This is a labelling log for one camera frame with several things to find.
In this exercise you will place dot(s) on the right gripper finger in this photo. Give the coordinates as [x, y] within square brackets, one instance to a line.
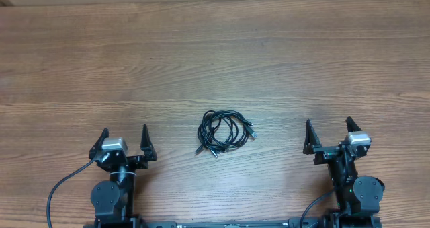
[311, 141]
[351, 125]

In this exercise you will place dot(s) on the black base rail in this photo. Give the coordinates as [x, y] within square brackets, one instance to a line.
[290, 223]

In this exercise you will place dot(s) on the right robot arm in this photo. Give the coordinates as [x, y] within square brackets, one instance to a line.
[358, 197]

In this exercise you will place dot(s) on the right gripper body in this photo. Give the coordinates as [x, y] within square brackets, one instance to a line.
[327, 153]

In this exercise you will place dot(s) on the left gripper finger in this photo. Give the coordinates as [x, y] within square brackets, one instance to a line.
[146, 145]
[99, 142]

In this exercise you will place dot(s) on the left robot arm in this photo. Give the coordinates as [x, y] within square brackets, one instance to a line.
[113, 199]

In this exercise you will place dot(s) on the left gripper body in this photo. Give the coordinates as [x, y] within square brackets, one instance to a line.
[138, 162]

